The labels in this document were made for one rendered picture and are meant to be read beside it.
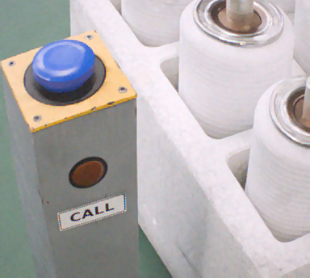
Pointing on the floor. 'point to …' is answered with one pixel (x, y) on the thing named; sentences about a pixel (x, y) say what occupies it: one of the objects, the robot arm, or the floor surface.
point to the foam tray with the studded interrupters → (186, 160)
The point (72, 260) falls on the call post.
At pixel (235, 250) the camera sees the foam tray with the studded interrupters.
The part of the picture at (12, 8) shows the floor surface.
